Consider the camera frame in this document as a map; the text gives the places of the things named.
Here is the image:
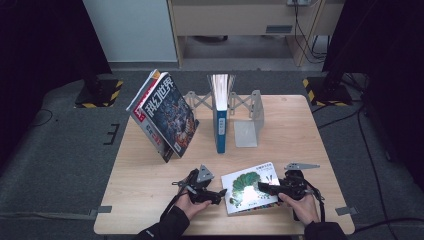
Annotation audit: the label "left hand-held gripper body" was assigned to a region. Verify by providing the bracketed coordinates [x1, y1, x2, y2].
[173, 164, 215, 204]

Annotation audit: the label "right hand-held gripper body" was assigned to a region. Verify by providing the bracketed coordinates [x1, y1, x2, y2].
[279, 162, 321, 201]

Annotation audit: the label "white caterpillar picture book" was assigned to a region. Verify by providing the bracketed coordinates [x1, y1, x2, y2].
[220, 162, 281, 216]

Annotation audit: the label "grey expandable metal book rack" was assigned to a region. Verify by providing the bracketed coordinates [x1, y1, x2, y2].
[183, 89, 265, 148]

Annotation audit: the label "blue hardcover book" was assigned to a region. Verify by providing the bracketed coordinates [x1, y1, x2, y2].
[207, 73, 236, 154]

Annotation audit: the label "dark illustrated cover magazine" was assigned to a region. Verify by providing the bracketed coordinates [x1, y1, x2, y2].
[138, 71, 200, 158]

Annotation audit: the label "person's left hand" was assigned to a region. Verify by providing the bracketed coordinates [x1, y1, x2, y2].
[175, 193, 213, 221]

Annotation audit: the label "person's right hand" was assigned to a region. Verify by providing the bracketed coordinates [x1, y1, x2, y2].
[278, 193, 319, 227]

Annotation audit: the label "striped edge black stand base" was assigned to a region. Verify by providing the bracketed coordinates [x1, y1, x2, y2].
[74, 78, 124, 109]
[302, 76, 354, 108]

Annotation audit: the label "black curtain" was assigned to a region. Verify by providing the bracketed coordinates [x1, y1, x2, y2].
[0, 0, 113, 168]
[322, 0, 424, 181]

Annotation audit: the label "white panel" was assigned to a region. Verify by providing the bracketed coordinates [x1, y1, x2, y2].
[82, 0, 178, 63]

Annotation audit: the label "light wooden desk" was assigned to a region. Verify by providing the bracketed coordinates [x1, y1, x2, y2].
[166, 0, 346, 68]

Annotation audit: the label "left hand-held gripper cable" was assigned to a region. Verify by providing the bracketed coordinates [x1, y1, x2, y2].
[161, 181, 188, 218]

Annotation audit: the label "short black floor cable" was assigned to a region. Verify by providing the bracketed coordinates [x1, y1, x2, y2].
[318, 106, 363, 130]

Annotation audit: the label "long black floor cable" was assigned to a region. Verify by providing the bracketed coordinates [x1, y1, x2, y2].
[357, 108, 424, 233]

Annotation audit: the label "black hanging desk cables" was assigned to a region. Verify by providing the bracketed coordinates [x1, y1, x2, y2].
[293, 3, 330, 64]

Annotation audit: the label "thin black floor cable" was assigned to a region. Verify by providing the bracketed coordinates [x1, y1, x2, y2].
[33, 108, 54, 127]

